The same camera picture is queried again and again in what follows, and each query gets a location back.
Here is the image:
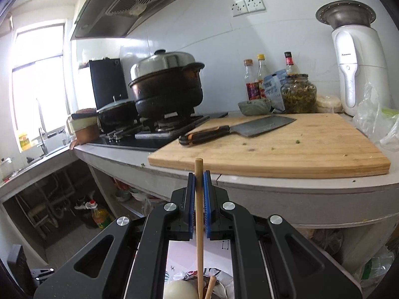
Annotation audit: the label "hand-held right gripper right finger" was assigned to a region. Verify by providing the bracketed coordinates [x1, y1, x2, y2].
[203, 171, 363, 299]

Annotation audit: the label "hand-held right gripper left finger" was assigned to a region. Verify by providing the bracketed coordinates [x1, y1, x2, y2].
[34, 172, 198, 299]

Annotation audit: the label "single wooden chopstick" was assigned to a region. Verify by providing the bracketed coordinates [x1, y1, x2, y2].
[194, 158, 205, 299]

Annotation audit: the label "cream round plastic spoon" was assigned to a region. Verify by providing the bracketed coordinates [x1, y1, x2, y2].
[164, 280, 199, 299]

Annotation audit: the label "grey drain pipes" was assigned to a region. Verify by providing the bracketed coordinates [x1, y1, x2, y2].
[15, 174, 75, 240]

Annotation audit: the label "stack of white bowls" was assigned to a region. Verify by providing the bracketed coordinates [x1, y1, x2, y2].
[114, 187, 147, 206]

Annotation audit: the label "gas stove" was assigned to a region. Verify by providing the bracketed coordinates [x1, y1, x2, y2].
[90, 112, 229, 150]

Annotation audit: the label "wooden cutting board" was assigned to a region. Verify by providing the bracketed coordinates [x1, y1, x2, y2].
[147, 113, 392, 179]

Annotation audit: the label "small green bowl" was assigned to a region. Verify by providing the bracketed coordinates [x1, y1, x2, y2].
[238, 98, 272, 116]

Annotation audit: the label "black pot with steel lid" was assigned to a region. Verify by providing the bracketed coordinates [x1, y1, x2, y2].
[128, 49, 205, 119]

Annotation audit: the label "black wok with lid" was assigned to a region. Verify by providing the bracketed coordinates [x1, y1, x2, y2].
[97, 96, 138, 131]

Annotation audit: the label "bag of yellow food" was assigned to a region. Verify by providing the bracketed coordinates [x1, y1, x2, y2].
[307, 229, 346, 256]

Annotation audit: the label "yellow dish soap bottle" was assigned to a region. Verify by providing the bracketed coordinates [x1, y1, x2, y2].
[18, 132, 33, 152]

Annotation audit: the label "steel faucet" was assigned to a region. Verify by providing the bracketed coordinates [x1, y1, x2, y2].
[36, 98, 67, 155]

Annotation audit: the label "clear bottle with red label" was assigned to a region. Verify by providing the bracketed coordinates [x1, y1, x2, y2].
[244, 59, 261, 101]

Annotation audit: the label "blue packet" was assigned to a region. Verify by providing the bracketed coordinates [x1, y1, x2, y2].
[262, 69, 287, 113]

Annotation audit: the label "glass jar of pickles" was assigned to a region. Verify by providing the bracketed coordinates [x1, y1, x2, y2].
[280, 74, 317, 114]

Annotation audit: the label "cream pot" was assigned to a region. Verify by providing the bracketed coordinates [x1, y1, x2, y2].
[66, 114, 99, 133]

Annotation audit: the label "yellow-capped bottle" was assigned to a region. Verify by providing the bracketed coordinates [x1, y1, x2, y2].
[256, 54, 272, 98]

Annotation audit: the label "black panel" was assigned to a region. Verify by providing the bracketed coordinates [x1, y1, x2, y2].
[89, 58, 129, 110]

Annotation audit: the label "stack of white flatbreads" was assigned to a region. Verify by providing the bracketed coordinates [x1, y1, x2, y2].
[316, 95, 343, 113]

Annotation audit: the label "small clear plastic bag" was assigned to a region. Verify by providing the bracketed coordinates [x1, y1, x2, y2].
[352, 82, 387, 138]

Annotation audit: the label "large clear plastic bag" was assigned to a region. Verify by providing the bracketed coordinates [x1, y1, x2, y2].
[379, 107, 399, 153]

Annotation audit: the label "steel range hood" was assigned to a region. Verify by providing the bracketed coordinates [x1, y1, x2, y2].
[70, 0, 215, 41]

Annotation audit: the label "white kitchen appliance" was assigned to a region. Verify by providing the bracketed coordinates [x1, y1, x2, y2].
[331, 26, 393, 117]

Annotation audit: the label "cleaver with dark handle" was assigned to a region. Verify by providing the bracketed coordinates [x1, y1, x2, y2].
[178, 115, 297, 147]

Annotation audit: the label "white wall socket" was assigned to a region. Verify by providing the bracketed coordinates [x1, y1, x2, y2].
[245, 0, 266, 13]
[231, 0, 249, 17]

